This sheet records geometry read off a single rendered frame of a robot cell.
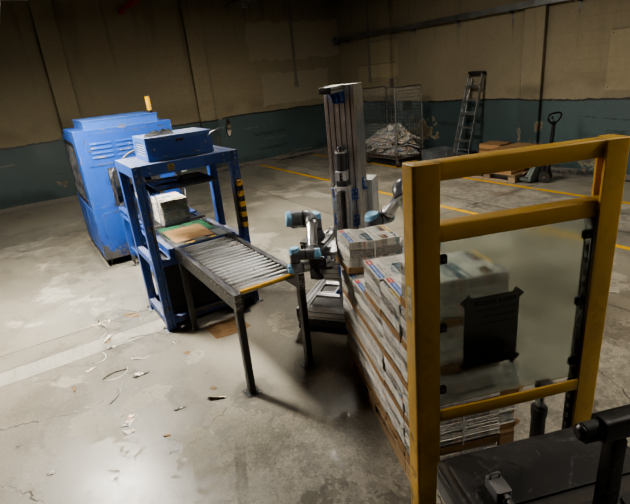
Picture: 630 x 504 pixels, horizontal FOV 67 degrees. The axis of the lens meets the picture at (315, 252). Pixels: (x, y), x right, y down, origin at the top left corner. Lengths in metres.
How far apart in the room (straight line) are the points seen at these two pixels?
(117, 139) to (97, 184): 0.61
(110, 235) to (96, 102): 5.48
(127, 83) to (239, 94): 2.68
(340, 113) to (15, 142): 8.68
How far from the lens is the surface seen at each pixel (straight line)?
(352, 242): 3.12
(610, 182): 1.83
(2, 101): 11.55
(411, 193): 1.46
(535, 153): 1.65
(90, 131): 6.47
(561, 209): 1.76
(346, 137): 3.88
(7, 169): 11.61
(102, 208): 6.59
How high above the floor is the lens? 2.13
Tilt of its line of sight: 21 degrees down
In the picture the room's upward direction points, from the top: 6 degrees counter-clockwise
